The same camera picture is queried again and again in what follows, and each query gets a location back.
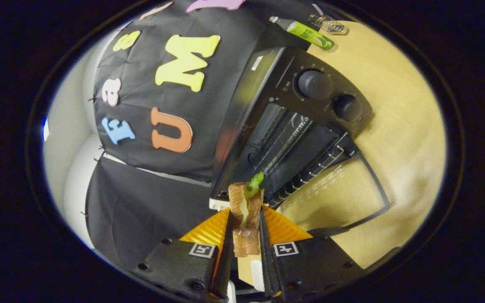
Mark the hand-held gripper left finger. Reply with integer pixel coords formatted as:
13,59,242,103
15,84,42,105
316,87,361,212
132,208,235,303

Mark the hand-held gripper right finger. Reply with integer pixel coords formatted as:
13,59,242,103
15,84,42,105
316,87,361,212
259,205,367,297

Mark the toasted bread lettuce sandwich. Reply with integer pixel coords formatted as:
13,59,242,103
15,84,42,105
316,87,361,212
228,171,265,258

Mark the black toaster oven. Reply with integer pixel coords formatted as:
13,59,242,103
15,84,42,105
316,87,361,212
210,19,391,236

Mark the black backdrop cloth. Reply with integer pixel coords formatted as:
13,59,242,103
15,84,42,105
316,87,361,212
85,0,323,270

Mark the green label clear bottle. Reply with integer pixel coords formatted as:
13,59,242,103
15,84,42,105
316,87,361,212
269,16,335,51

